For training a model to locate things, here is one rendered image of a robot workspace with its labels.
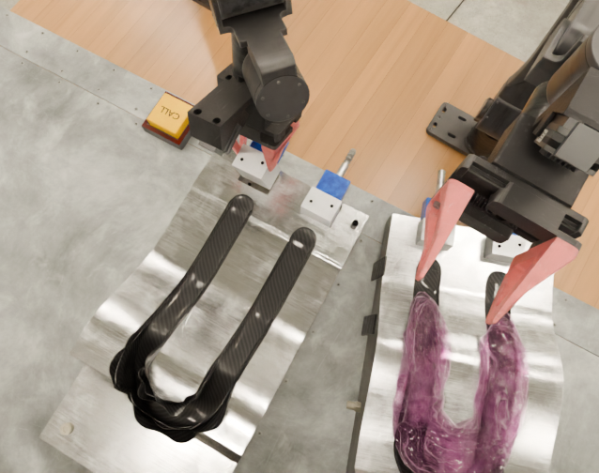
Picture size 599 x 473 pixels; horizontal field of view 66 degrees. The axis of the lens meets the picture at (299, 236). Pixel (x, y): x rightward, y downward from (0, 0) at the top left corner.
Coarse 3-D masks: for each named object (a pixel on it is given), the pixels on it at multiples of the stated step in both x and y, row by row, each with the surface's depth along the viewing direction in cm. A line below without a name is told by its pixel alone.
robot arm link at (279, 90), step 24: (216, 0) 45; (288, 0) 47; (216, 24) 48; (240, 24) 47; (264, 24) 47; (264, 48) 45; (288, 48) 45; (264, 72) 44; (288, 72) 45; (264, 96) 46; (288, 96) 47
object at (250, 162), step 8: (256, 144) 67; (240, 152) 66; (248, 152) 66; (256, 152) 66; (240, 160) 66; (248, 160) 66; (256, 160) 65; (264, 160) 65; (240, 168) 66; (248, 168) 65; (256, 168) 65; (264, 168) 65; (280, 168) 70; (248, 176) 68; (256, 176) 65; (264, 176) 65; (272, 176) 68; (264, 184) 68; (272, 184) 70
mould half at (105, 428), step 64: (192, 192) 71; (256, 192) 71; (192, 256) 69; (256, 256) 69; (320, 256) 69; (128, 320) 62; (192, 320) 64; (192, 384) 59; (256, 384) 60; (64, 448) 64; (128, 448) 64; (192, 448) 64
